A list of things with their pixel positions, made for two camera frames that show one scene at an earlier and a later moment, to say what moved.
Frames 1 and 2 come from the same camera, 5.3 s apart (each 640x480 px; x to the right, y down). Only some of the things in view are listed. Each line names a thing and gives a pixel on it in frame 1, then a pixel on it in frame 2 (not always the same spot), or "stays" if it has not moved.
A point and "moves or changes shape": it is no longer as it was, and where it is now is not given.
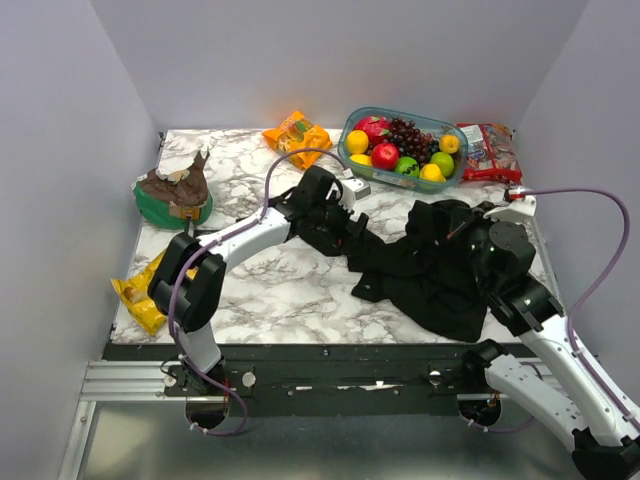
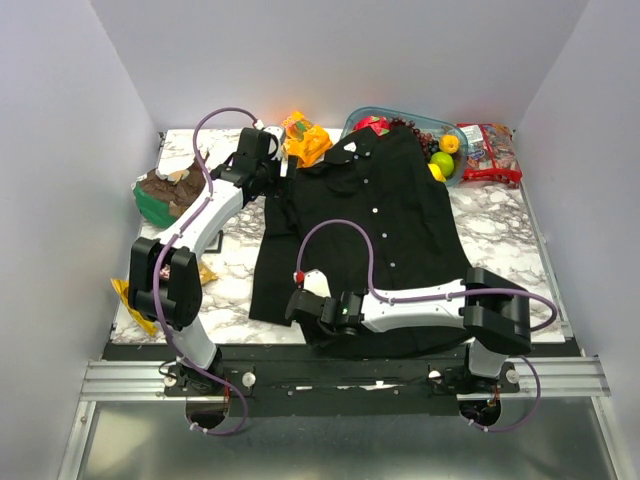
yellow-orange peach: x=449 y=143 stays
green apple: x=444 y=161 stays
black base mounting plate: x=319 y=379 stays
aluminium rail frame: x=127 y=430 stays
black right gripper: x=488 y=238 to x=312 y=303
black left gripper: x=342 y=235 to x=276 y=166
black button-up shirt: x=427 y=271 moves or changes shape
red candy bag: x=491 y=154 stays
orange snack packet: x=296 y=133 stays
